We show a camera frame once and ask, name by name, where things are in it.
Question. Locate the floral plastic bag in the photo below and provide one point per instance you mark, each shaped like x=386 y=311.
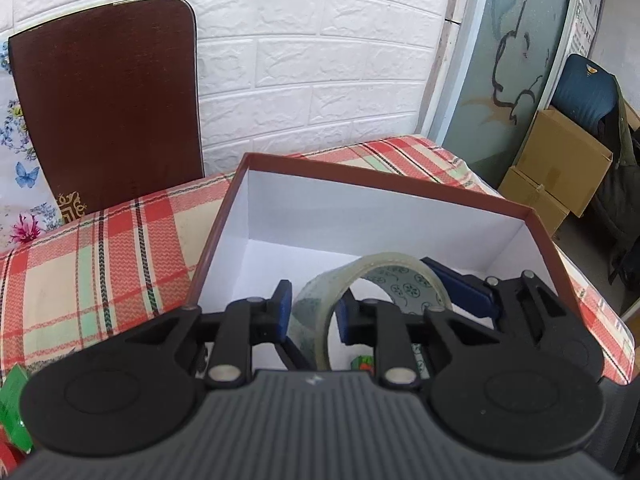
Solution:
x=20 y=175

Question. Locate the large cardboard carton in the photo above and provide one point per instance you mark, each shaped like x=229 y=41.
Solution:
x=565 y=160

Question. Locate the brown cardboard box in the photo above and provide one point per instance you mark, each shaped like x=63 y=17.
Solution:
x=350 y=210

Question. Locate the glass door with cartoon drawing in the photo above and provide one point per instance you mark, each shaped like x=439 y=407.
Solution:
x=510 y=35

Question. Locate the shiny green item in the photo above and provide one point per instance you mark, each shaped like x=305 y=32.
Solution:
x=14 y=402

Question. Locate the small cardboard carton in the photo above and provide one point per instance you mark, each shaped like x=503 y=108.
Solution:
x=530 y=200

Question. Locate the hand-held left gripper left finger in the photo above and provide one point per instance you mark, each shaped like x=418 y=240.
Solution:
x=282 y=306

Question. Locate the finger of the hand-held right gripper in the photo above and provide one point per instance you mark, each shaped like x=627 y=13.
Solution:
x=462 y=290

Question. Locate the blue backpack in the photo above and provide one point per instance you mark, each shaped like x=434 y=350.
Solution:
x=580 y=90

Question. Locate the wall poster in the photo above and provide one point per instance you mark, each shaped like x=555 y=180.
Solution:
x=590 y=15

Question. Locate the shiny red item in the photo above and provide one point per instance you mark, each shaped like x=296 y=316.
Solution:
x=7 y=455

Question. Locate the red plaid cloth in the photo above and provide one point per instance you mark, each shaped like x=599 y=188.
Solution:
x=100 y=270

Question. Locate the small green red item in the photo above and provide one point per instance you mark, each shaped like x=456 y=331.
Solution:
x=363 y=363

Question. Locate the clear packing tape roll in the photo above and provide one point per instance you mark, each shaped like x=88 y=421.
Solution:
x=320 y=285

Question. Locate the brown chair back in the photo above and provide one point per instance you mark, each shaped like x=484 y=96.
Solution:
x=100 y=100

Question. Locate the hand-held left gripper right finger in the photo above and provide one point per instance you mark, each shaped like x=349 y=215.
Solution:
x=345 y=318

